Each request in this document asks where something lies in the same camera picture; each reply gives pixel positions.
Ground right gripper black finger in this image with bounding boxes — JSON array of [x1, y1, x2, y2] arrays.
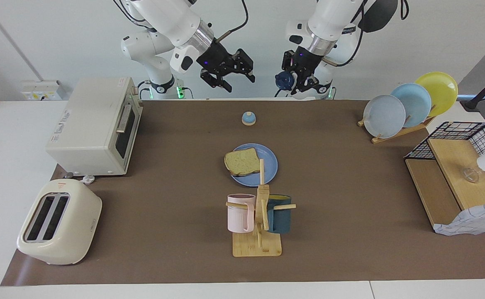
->
[[232, 49, 256, 83], [200, 68, 233, 93]]

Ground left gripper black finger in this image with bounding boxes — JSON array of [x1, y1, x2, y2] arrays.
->
[[282, 51, 297, 76], [296, 75, 331, 96]]

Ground translucent bottle with blue cap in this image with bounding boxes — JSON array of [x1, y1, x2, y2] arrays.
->
[[275, 71, 297, 91]]

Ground toasted bread slice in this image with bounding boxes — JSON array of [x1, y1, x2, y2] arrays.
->
[[224, 148, 259, 176]]

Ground pale grey plate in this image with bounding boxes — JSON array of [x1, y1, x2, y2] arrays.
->
[[363, 95, 407, 139]]

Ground blue round plate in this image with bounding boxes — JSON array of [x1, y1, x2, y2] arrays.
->
[[227, 143, 279, 187]]

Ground wooden plate rack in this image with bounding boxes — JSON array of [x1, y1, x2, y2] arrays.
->
[[358, 104, 438, 145]]

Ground light blue plate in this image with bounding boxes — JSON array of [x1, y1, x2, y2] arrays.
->
[[391, 83, 432, 128]]

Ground yellow plate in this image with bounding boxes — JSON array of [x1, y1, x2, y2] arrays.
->
[[414, 71, 459, 118]]

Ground pink mug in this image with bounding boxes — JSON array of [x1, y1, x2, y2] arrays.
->
[[227, 194, 256, 233]]

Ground dark teal mug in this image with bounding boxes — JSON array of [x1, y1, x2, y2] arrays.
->
[[266, 195, 292, 234]]

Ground brown table mat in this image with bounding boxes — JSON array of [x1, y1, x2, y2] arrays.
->
[[0, 99, 485, 287]]

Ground white toaster oven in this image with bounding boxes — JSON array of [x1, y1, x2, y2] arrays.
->
[[45, 77, 143, 177]]

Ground wooden mug tree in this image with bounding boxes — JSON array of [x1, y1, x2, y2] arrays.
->
[[226, 159, 297, 257]]

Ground small clear glass item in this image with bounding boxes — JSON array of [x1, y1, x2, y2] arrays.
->
[[460, 167, 480, 184]]

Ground white checked cloth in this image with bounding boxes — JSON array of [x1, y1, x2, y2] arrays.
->
[[433, 203, 485, 236]]

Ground cream two-slot toaster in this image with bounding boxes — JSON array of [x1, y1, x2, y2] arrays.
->
[[17, 179, 102, 265]]

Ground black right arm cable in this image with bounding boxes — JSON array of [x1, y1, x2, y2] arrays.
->
[[215, 0, 249, 42]]

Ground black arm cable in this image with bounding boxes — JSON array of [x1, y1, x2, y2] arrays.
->
[[323, 0, 407, 68], [215, 0, 249, 42]]

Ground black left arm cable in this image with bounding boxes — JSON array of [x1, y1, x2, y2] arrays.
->
[[323, 0, 407, 68]]

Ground wooden shelf with wire basket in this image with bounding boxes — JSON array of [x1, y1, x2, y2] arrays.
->
[[404, 121, 485, 233]]

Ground white wall power strip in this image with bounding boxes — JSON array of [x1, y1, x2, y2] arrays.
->
[[20, 80, 68, 101]]

